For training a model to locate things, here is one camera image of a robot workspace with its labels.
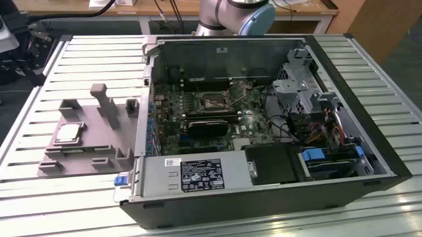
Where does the silver square CPU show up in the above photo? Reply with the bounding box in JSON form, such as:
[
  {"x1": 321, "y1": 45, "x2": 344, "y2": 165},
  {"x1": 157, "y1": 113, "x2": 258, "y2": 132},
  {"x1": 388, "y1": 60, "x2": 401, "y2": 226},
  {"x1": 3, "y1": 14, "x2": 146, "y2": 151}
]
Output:
[{"x1": 55, "y1": 122, "x2": 85, "y2": 144}]

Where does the black RAM slot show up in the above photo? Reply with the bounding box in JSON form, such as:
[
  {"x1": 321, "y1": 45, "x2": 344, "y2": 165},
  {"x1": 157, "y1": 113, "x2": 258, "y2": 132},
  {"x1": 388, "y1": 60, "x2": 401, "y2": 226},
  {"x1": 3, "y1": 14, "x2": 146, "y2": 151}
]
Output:
[
  {"x1": 184, "y1": 83, "x2": 233, "y2": 92},
  {"x1": 186, "y1": 110, "x2": 240, "y2": 117},
  {"x1": 182, "y1": 77, "x2": 232, "y2": 86}
]

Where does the CPU socket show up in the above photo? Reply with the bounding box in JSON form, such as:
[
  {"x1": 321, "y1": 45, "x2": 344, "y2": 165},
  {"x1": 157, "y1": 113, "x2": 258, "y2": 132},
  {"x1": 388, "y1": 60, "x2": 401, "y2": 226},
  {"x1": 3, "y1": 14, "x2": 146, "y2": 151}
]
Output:
[{"x1": 197, "y1": 92, "x2": 233, "y2": 112}]

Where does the grey parts rack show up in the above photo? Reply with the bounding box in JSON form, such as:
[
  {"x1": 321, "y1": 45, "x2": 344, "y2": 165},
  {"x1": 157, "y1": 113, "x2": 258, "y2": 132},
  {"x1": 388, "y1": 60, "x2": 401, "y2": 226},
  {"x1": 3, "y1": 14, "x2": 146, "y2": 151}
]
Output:
[{"x1": 38, "y1": 83, "x2": 142, "y2": 178}]

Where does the wooden desk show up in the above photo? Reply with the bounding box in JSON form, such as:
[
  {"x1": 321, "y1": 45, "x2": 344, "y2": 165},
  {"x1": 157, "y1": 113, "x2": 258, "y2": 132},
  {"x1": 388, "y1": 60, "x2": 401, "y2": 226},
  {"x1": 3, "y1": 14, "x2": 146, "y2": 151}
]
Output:
[{"x1": 18, "y1": 0, "x2": 341, "y2": 35}]

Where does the blue case latch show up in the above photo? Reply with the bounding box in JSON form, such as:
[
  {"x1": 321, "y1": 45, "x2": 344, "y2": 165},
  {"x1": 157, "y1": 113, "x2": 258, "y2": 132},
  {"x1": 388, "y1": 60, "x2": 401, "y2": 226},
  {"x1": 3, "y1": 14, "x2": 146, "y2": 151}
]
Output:
[{"x1": 113, "y1": 173, "x2": 129, "y2": 186}]

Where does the silver power supply with label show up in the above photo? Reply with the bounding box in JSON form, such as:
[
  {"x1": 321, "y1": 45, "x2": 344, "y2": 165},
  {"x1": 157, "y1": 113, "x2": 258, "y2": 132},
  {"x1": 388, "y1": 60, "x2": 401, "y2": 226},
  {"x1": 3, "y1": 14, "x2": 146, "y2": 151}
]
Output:
[{"x1": 130, "y1": 151, "x2": 256, "y2": 198}]

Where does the black graphics card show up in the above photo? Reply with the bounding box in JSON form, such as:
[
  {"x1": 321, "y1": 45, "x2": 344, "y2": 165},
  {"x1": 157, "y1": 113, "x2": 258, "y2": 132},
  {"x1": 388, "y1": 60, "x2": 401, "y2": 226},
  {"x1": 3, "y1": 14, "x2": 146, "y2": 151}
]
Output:
[{"x1": 188, "y1": 119, "x2": 230, "y2": 138}]

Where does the small silver heatsink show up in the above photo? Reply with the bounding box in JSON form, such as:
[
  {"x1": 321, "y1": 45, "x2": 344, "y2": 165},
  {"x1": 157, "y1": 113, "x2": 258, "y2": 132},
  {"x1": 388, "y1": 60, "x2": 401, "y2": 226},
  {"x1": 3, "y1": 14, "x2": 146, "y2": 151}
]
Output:
[{"x1": 233, "y1": 137, "x2": 253, "y2": 150}]

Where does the green motherboard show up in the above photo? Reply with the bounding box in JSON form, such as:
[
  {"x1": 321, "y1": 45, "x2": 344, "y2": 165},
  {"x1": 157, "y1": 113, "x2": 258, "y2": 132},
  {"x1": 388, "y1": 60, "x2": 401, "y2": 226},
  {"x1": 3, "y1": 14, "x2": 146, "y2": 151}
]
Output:
[{"x1": 150, "y1": 80, "x2": 278, "y2": 157}]

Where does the silver metal drive cage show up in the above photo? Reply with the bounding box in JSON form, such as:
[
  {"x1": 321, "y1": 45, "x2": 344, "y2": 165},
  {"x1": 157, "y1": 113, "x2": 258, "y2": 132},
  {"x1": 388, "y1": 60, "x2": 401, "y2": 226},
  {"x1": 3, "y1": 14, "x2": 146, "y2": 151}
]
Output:
[{"x1": 272, "y1": 48, "x2": 345, "y2": 117}]

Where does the black plastic shroud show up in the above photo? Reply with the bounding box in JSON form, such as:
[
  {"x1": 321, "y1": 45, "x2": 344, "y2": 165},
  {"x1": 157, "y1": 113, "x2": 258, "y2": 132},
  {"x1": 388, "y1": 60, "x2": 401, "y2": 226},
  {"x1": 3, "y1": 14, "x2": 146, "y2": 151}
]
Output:
[{"x1": 244, "y1": 143, "x2": 301, "y2": 186}]

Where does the black open PC case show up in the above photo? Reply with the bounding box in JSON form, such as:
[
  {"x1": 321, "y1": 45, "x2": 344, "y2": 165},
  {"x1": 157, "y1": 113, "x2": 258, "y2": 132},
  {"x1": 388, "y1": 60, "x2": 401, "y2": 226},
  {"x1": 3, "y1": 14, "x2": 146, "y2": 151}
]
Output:
[{"x1": 118, "y1": 34, "x2": 415, "y2": 230}]

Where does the hard disk in blue carrier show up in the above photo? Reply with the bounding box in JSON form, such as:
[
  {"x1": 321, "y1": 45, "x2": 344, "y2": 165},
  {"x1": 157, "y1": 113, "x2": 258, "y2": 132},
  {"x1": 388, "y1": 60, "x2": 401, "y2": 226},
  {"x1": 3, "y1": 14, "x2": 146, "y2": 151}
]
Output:
[{"x1": 298, "y1": 145, "x2": 365, "y2": 180}]

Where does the brown wooden cabinet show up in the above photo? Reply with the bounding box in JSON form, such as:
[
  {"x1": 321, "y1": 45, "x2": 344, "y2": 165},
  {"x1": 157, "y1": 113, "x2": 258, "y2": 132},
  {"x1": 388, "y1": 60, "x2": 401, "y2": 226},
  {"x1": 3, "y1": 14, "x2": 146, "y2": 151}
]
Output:
[{"x1": 325, "y1": 0, "x2": 422, "y2": 65}]

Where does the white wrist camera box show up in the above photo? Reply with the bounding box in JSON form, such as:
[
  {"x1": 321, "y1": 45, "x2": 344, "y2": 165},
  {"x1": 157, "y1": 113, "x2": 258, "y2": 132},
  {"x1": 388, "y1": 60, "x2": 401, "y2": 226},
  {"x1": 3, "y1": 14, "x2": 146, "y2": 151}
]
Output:
[{"x1": 0, "y1": 16, "x2": 22, "y2": 53}]

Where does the thick black cable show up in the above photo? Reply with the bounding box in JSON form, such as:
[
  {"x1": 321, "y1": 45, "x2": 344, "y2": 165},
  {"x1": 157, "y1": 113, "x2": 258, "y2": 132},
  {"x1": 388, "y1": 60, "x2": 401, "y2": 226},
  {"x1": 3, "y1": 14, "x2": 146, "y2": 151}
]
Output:
[{"x1": 31, "y1": 0, "x2": 118, "y2": 20}]

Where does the metal socket cover frame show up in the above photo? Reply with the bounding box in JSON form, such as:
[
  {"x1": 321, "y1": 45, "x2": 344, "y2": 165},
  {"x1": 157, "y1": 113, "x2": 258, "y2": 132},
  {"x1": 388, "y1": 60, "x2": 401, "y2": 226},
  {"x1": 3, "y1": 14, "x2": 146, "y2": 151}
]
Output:
[{"x1": 226, "y1": 80, "x2": 258, "y2": 105}]

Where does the black wire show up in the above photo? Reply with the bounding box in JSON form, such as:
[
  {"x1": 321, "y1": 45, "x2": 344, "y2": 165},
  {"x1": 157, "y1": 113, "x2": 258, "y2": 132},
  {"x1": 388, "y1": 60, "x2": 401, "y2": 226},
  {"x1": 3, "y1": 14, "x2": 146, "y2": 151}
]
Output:
[{"x1": 268, "y1": 115, "x2": 302, "y2": 144}]

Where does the coloured wire bundle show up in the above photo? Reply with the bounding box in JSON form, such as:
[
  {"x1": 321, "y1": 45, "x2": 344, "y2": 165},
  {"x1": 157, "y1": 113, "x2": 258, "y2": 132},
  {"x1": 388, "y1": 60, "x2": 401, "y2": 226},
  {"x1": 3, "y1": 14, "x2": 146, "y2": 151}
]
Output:
[{"x1": 305, "y1": 107, "x2": 348, "y2": 149}]

